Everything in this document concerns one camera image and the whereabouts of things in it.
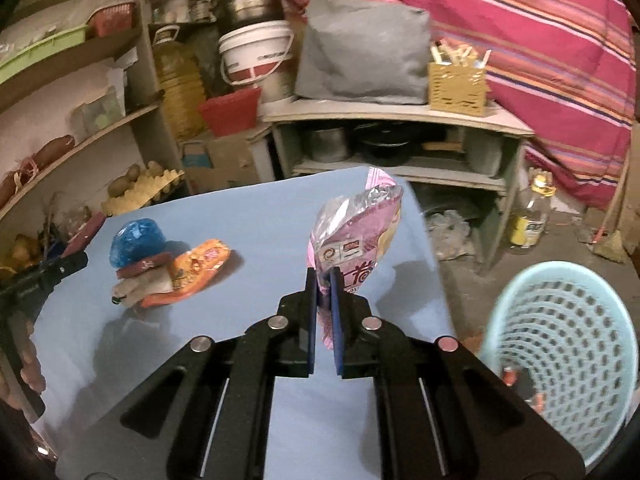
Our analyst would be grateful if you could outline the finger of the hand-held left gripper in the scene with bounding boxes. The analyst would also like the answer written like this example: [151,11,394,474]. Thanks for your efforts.
[27,251,89,288]

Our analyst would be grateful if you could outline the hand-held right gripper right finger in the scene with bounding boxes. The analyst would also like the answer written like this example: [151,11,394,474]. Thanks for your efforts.
[328,269,587,480]

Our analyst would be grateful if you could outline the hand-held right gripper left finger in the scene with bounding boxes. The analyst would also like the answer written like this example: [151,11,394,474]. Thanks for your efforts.
[55,267,320,480]

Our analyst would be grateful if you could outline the pink snack packet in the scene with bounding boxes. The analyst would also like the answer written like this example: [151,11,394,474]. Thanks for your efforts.
[306,165,404,352]

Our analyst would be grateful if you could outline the light blue plastic basket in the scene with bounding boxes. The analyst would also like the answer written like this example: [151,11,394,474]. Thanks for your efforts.
[481,261,639,469]

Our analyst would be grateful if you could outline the person's left hand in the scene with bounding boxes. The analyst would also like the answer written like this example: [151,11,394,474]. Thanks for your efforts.
[0,324,47,411]

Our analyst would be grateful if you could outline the blue plastic wrapper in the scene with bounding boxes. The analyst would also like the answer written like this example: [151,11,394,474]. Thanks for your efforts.
[108,217,166,269]

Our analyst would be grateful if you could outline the crumpled beige wrapper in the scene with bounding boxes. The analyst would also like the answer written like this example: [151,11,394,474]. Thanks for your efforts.
[111,270,174,307]

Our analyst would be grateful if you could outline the dark red wrapper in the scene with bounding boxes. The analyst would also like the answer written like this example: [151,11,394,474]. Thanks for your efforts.
[115,255,174,279]

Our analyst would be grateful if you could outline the red sausages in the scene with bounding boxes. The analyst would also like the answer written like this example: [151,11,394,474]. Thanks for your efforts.
[0,134,77,206]

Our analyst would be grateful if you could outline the yellow egg tray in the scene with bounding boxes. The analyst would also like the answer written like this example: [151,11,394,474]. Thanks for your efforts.
[101,167,186,217]

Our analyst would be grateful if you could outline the blue tablecloth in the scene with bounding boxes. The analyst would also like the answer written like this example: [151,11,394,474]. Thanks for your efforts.
[30,167,459,480]

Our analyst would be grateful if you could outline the orange snack packet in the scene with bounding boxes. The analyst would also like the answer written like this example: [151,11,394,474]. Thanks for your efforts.
[141,238,234,309]

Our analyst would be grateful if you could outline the clear plastic container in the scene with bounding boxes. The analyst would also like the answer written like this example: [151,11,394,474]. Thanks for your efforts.
[72,87,127,134]

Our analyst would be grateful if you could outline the steel pot in cabinet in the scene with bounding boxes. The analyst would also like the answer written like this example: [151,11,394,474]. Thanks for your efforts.
[301,127,352,164]

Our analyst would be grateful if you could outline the black pan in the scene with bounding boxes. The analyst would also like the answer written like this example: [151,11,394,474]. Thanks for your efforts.
[356,124,417,167]

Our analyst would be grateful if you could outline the wooden shelf unit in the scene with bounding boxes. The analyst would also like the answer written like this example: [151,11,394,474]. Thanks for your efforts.
[0,0,168,241]

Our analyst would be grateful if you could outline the green plastic tray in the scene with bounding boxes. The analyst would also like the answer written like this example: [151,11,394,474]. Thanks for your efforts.
[0,27,92,87]

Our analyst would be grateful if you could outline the large cooking oil bottle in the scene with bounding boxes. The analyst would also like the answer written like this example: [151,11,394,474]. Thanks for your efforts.
[152,25,209,142]

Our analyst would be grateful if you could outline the plastic bottle yellow cap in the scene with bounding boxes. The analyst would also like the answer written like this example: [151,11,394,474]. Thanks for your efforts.
[506,174,557,251]

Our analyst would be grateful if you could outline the low wooden cabinet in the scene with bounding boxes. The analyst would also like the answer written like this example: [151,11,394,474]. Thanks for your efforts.
[259,98,536,277]

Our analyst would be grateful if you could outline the red plastic basin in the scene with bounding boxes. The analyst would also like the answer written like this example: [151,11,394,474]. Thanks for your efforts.
[198,87,262,137]

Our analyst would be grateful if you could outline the red plastic basket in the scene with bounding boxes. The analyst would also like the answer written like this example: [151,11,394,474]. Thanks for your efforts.
[87,2,137,39]

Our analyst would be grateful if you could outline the yellow utensil holder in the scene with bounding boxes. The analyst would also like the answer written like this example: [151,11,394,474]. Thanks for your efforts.
[428,43,489,118]

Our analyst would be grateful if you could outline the grey cushion bag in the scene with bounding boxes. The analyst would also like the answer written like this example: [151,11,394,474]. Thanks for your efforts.
[294,0,432,107]

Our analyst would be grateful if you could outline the white plastic bucket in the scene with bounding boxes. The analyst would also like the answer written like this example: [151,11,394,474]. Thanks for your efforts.
[218,20,297,87]

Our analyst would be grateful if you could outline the red striped cloth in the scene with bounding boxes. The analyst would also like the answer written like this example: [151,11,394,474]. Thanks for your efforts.
[265,0,640,211]

